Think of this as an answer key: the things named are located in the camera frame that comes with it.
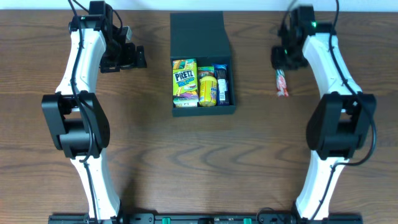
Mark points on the black gift box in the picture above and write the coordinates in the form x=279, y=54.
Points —
x=201, y=35

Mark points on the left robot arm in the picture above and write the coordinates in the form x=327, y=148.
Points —
x=77, y=123

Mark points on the yellow Mentos gum bottle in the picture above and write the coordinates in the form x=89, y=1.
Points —
x=208, y=91

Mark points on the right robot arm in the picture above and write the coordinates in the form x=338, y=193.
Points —
x=341, y=132

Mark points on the Haribo sour worms bag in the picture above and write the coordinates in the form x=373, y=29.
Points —
x=206, y=71

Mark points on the KitKat Milo bar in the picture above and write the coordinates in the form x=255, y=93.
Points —
x=281, y=83

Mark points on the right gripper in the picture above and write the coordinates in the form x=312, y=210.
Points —
x=280, y=59

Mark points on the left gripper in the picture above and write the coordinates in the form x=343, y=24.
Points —
x=128, y=56

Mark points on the purple Dairy Milk bar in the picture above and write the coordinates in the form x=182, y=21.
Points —
x=223, y=98

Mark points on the blue Oreo cookie pack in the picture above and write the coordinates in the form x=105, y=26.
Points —
x=220, y=66

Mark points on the green Pretz box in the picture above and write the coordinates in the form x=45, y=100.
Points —
x=185, y=83

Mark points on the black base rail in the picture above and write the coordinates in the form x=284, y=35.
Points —
x=149, y=218

